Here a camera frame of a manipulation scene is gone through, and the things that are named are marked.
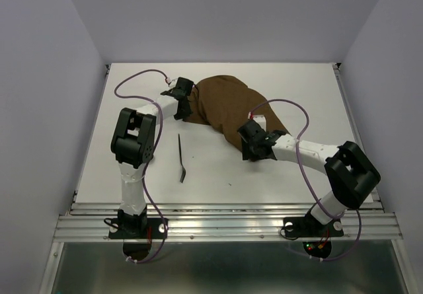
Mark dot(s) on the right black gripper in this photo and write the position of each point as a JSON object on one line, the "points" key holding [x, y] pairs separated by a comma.
{"points": [[246, 151]]}

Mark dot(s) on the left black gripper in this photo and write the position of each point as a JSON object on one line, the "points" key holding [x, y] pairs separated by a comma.
{"points": [[186, 115]]}

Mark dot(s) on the brown cloth napkin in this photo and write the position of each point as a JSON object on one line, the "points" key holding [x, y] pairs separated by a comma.
{"points": [[224, 102]]}

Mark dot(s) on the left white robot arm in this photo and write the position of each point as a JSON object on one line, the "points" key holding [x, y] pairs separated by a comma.
{"points": [[133, 144]]}

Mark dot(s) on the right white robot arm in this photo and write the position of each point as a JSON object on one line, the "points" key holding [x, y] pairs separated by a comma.
{"points": [[351, 175]]}

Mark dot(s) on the black fork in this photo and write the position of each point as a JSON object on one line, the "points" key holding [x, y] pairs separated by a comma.
{"points": [[183, 170]]}

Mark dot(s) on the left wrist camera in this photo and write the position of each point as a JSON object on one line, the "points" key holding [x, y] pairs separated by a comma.
{"points": [[170, 82]]}

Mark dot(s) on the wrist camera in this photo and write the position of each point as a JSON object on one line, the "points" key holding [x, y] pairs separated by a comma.
{"points": [[259, 119], [170, 82]]}

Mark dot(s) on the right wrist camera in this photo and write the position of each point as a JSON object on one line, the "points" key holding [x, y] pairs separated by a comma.
{"points": [[259, 119]]}

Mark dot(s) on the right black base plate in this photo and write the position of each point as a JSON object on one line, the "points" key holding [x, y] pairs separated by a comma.
{"points": [[308, 227]]}

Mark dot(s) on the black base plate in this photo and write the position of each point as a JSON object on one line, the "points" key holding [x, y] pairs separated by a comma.
{"points": [[308, 227], [152, 229]]}

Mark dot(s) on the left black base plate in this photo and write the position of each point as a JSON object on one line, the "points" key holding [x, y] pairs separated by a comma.
{"points": [[152, 229]]}

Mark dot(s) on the aluminium frame rail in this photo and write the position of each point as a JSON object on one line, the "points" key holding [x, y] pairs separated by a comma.
{"points": [[223, 222]]}

